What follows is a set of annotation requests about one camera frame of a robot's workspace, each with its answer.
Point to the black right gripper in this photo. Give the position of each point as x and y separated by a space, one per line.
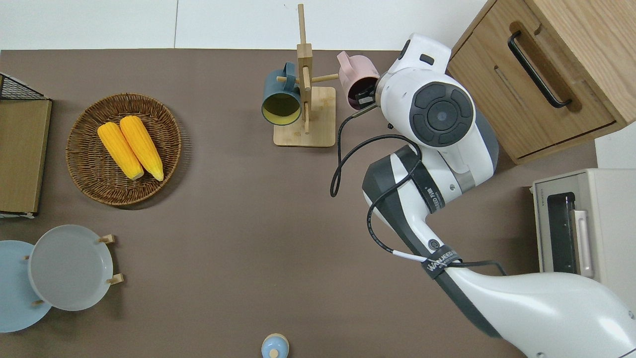
366 92

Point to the pink mug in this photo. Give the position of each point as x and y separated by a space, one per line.
350 69

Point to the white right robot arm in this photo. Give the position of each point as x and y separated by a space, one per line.
447 129

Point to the wooden mug tree stand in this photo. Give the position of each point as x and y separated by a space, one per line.
318 129

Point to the dark blue mug yellow inside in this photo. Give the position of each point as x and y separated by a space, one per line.
278 84

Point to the brown table mat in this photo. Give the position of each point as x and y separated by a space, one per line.
248 223

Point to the yellow corn cob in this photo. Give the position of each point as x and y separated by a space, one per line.
141 146
119 151

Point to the white toaster oven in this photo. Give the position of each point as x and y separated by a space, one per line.
611 219

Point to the brown wicker basket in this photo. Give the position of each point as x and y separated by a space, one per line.
94 174

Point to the wooden dish rack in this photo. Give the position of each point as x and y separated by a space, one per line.
115 279

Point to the grey plate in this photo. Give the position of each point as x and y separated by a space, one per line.
69 268

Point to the light blue plate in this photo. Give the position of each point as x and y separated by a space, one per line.
12 298

